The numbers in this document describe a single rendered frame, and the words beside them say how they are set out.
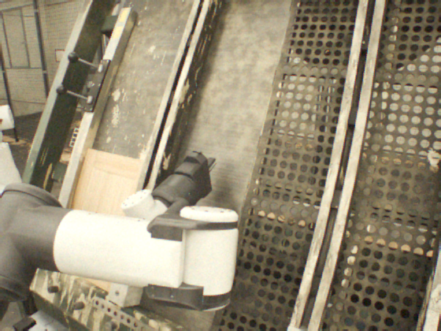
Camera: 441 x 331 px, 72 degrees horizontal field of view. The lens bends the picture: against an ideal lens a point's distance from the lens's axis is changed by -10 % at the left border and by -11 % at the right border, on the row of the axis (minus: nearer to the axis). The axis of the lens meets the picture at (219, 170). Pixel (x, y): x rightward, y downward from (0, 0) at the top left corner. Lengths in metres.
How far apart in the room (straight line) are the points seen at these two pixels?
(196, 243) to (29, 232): 0.22
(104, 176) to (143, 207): 0.47
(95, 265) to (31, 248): 0.09
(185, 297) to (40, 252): 0.20
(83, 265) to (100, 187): 0.68
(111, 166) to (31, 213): 0.62
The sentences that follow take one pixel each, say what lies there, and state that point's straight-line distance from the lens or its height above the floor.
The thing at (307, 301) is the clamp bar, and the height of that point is 1.07.
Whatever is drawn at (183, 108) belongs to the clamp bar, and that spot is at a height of 1.39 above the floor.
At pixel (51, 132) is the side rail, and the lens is 1.39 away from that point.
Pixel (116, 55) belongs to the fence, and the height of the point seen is 1.54.
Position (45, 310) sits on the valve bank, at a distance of 1.27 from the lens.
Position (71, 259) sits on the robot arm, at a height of 1.31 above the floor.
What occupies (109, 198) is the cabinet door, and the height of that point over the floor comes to 1.12.
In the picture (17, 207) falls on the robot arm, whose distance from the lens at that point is 0.51.
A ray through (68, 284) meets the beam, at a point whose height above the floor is 0.88.
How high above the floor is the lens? 1.56
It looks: 21 degrees down
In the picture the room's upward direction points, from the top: straight up
